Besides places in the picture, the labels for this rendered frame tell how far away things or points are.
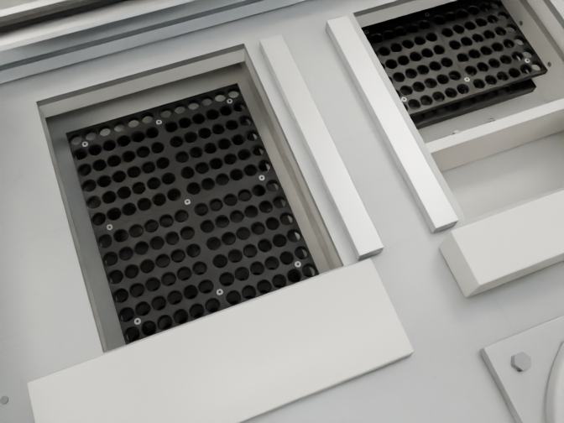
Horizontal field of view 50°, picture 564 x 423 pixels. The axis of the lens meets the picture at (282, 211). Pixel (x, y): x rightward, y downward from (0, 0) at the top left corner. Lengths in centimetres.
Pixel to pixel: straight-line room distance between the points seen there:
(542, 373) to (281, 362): 20
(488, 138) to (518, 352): 25
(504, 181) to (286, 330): 34
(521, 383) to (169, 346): 26
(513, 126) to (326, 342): 32
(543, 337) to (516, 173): 26
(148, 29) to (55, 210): 19
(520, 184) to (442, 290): 24
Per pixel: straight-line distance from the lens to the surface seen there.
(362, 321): 48
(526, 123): 69
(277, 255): 55
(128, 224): 57
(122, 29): 59
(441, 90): 66
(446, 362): 50
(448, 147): 63
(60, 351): 50
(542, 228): 52
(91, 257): 64
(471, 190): 70
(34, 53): 60
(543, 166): 74
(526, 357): 50
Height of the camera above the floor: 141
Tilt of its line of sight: 65 degrees down
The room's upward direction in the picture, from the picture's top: 5 degrees clockwise
